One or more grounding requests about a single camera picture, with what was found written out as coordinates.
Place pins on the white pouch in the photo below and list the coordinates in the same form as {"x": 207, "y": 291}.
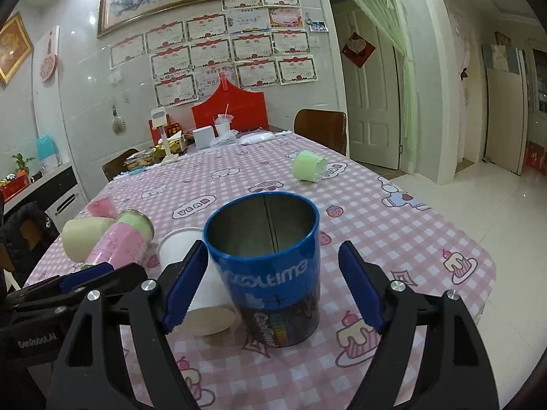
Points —
{"x": 256, "y": 138}

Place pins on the red diamond door decoration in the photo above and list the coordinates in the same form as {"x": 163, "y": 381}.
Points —
{"x": 358, "y": 49}

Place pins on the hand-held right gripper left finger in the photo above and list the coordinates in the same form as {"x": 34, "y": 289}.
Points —
{"x": 183, "y": 287}

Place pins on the small wall photo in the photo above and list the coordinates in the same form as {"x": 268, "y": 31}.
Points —
{"x": 318, "y": 26}

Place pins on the small pink cup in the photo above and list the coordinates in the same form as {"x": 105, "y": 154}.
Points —
{"x": 102, "y": 207}

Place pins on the gold framed picture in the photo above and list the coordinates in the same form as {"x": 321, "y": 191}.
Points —
{"x": 13, "y": 47}

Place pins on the round hanging wall ornament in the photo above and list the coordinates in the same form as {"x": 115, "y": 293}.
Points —
{"x": 117, "y": 124}

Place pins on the white phone stand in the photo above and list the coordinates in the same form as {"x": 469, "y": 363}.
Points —
{"x": 159, "y": 116}

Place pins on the blue tin cup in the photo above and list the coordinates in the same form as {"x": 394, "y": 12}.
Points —
{"x": 267, "y": 275}

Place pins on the cream cup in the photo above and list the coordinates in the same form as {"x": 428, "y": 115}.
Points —
{"x": 83, "y": 237}

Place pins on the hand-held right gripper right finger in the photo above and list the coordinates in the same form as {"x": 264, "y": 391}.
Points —
{"x": 362, "y": 287}

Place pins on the white paper cup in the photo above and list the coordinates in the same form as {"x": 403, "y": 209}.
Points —
{"x": 216, "y": 307}

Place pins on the plastic cup with straw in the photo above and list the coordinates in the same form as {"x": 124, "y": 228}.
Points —
{"x": 222, "y": 126}

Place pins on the black and white cabinet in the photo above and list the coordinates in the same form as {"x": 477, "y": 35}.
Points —
{"x": 60, "y": 196}

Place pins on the red carton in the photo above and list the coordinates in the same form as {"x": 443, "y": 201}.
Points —
{"x": 535, "y": 158}

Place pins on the clear snack container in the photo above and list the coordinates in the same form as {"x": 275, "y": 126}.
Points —
{"x": 139, "y": 161}

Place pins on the pale green glossy cup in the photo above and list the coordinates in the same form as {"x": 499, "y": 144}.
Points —
{"x": 134, "y": 222}

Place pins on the green lace curtain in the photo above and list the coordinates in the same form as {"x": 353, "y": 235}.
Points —
{"x": 401, "y": 85}

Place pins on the black jacket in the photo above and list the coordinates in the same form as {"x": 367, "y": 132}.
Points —
{"x": 25, "y": 230}

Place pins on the pink patterned cup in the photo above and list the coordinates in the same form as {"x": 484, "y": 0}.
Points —
{"x": 115, "y": 247}

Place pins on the light green cup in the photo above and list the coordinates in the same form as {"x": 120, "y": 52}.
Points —
{"x": 305, "y": 165}

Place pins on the red box with gold print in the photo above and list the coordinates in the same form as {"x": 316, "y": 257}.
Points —
{"x": 15, "y": 186}

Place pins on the brown wooden chair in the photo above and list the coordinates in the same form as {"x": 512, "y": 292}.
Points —
{"x": 320, "y": 130}
{"x": 116, "y": 163}

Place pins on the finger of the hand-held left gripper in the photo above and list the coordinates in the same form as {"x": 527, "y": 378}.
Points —
{"x": 128, "y": 284}
{"x": 85, "y": 272}

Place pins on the light blue thermos jug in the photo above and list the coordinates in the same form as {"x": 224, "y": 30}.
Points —
{"x": 47, "y": 151}

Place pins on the clear plastic bag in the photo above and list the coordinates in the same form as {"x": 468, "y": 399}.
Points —
{"x": 224, "y": 139}

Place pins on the wall of award certificates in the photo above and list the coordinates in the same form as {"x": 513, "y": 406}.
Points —
{"x": 252, "y": 47}

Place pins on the pink checked tablecloth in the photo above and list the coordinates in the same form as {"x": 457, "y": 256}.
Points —
{"x": 384, "y": 243}

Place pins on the gold foil snack box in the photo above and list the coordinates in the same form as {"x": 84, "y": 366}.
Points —
{"x": 164, "y": 147}

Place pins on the small white box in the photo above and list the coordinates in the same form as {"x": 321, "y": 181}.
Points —
{"x": 202, "y": 137}

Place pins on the small potted plant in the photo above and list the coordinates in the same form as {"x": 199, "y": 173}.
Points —
{"x": 22, "y": 163}

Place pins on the white panel door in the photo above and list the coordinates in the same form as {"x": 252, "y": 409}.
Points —
{"x": 371, "y": 111}

